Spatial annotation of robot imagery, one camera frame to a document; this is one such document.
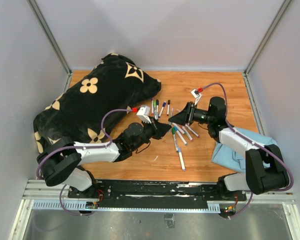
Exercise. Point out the black floral plush blanket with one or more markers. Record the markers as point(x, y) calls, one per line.
point(92, 108)

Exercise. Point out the light blue cloth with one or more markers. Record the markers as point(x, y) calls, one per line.
point(228, 158)

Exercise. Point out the blue cap whiteboard marker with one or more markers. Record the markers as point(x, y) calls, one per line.
point(162, 109)

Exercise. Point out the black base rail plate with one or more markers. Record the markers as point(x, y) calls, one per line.
point(156, 194)

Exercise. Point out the green cap white marker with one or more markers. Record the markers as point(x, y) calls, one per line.
point(178, 128)

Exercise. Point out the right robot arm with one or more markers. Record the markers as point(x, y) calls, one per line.
point(264, 169)

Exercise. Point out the light blue marker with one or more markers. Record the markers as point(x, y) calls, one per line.
point(181, 137)

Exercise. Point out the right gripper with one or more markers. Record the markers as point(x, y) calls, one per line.
point(185, 116)

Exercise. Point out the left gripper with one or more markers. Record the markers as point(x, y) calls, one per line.
point(160, 129)

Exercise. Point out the black cap whiteboard marker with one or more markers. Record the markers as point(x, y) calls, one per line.
point(168, 107)

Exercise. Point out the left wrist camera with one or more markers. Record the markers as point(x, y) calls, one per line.
point(143, 114)

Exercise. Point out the lavender cap marker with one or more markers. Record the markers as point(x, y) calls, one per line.
point(182, 163)

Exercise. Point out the slotted cable duct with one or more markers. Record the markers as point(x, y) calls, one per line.
point(81, 205)

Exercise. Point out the light green marker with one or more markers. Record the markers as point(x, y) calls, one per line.
point(155, 110)

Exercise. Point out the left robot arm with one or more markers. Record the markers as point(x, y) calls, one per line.
point(59, 163)

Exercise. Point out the magenta cap marker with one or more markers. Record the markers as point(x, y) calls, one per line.
point(193, 131)

